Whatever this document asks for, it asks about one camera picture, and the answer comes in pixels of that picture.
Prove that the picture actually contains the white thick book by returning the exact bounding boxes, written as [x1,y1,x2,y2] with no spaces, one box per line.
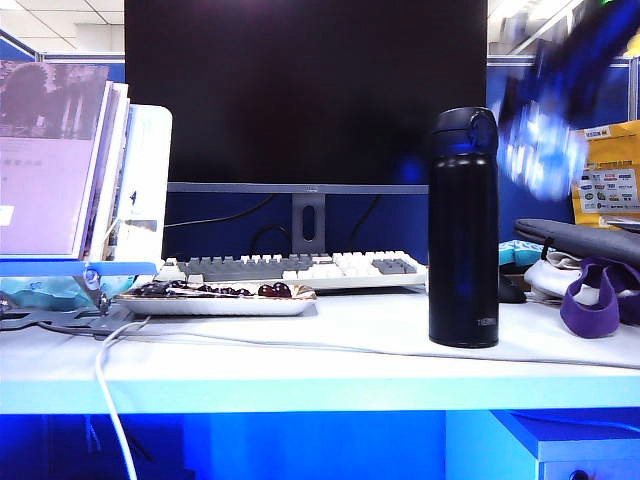
[82,82,132,262]

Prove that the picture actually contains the yellow printed paper bag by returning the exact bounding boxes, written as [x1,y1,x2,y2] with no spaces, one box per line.
[569,119,640,230]

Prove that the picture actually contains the clear mineral water bottle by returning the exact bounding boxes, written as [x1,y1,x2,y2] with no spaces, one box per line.
[492,97,591,204]

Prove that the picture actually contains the thin black monitor cable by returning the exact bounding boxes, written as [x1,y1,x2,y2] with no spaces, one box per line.
[164,194,277,230]

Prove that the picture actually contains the looped black monitor cable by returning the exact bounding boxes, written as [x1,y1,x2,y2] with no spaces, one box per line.
[249,224,295,256]

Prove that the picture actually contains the white rectangular plate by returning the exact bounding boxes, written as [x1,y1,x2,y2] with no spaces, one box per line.
[115,282,319,318]

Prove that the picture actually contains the white cloth bag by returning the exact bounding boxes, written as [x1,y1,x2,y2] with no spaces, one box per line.
[523,252,586,304]

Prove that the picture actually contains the purple fabric strap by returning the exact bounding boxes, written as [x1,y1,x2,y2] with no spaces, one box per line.
[559,257,640,340]

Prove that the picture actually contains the teal printed packet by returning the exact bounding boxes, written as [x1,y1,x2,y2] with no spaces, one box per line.
[498,238,544,266]

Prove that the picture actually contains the white and grey keyboard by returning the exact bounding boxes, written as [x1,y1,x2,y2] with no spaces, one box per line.
[159,250,429,292]

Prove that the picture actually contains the teal patterned pack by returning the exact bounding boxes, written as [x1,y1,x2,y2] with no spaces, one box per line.
[0,274,136,311]

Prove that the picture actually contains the white drawer cabinet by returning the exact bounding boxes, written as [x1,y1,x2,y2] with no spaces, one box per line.
[444,409,640,480]

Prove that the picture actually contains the pink cover book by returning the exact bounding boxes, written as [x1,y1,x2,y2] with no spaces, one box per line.
[0,60,117,260]

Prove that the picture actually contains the blue office partition panel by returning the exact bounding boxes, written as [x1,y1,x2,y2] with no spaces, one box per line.
[0,29,46,64]
[42,52,634,266]

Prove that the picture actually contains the grey monitor stand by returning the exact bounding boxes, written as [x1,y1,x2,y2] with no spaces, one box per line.
[292,193,327,255]

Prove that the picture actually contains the white cable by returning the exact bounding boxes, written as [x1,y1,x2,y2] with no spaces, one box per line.
[114,294,640,371]
[94,315,151,480]

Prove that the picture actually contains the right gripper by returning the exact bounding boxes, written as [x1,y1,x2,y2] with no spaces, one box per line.
[499,34,611,131]

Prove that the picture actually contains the black computer monitor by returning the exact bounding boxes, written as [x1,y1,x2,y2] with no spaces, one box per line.
[124,0,489,195]

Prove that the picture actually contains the black thermos flask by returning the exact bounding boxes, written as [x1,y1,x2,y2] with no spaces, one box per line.
[428,106,501,350]

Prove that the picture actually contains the books on blue stand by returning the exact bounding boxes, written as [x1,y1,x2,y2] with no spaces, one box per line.
[0,103,175,337]

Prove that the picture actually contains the grey laptop sleeve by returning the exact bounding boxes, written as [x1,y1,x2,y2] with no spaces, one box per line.
[513,218,640,269]

